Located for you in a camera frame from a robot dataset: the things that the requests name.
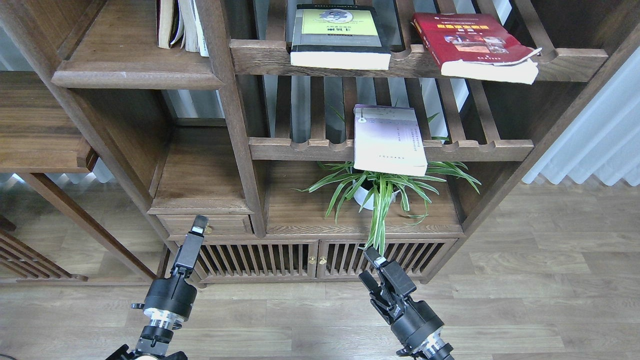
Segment green spider plant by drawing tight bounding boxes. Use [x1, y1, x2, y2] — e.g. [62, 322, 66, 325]
[305, 153, 480, 253]

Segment upright white books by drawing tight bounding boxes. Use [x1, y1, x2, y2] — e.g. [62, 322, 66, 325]
[178, 0, 210, 58]

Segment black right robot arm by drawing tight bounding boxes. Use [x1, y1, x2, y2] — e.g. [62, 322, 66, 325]
[359, 246, 453, 360]

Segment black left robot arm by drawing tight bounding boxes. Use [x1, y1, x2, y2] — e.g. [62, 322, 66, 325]
[108, 215, 208, 360]

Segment yellow and black book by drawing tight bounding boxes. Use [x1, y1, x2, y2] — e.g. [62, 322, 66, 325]
[290, 4, 391, 71]

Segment white curtain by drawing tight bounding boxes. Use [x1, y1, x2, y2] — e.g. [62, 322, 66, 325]
[522, 50, 640, 187]

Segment pale lilac paperback book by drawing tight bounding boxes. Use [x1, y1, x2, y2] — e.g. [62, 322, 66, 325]
[353, 104, 428, 177]

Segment brass cabinet door knobs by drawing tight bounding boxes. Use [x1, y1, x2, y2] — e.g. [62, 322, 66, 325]
[308, 256, 327, 265]

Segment red paperback book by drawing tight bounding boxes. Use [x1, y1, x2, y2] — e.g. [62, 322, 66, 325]
[412, 13, 541, 85]

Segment dark wooden bookshelf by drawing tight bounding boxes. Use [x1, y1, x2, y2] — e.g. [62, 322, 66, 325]
[1, 0, 639, 283]

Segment upright tan book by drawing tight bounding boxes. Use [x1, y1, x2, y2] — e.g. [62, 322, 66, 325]
[155, 0, 178, 49]

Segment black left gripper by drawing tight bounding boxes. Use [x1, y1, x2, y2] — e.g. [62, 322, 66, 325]
[131, 215, 209, 322]

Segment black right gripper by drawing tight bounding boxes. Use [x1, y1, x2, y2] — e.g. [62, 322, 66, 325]
[358, 246, 445, 353]

